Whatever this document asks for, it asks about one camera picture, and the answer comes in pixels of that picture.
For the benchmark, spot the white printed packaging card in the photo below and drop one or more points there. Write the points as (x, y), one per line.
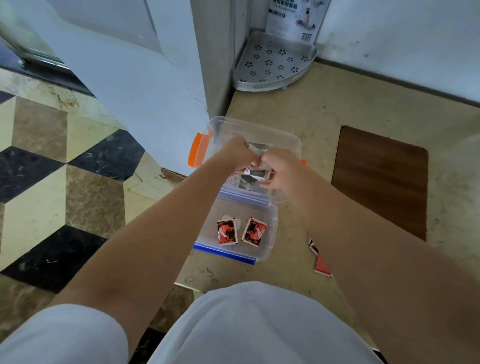
(296, 18)

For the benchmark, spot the person's left hand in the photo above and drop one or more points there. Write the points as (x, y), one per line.
(235, 153)

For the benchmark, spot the person's left forearm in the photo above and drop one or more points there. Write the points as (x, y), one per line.
(150, 240)

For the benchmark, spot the red black sachet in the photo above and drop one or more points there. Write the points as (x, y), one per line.
(254, 231)
(227, 231)

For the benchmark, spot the silver corner shelf rack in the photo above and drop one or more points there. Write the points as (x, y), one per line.
(272, 62)

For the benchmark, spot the white door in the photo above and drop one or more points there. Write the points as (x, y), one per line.
(123, 75)

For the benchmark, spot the small silver foil packet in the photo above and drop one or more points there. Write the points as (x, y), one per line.
(256, 173)

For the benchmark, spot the person's right forearm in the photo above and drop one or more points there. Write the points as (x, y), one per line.
(378, 262)

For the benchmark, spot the person's left fingers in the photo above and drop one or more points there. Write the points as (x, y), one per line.
(250, 160)

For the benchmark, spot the person's white shirt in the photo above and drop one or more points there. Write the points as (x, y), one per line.
(180, 326)

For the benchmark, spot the clear plastic box, orange latches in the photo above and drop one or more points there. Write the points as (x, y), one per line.
(240, 150)

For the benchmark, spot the person's right hand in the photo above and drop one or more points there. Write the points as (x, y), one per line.
(282, 165)

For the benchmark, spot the torn red sachet piece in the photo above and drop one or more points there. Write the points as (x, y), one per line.
(320, 259)

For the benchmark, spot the brown wooden board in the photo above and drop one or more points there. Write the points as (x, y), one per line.
(380, 180)

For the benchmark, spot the person's right fingers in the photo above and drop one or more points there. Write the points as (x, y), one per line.
(267, 168)

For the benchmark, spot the printed packet in box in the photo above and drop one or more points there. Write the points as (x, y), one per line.
(247, 182)

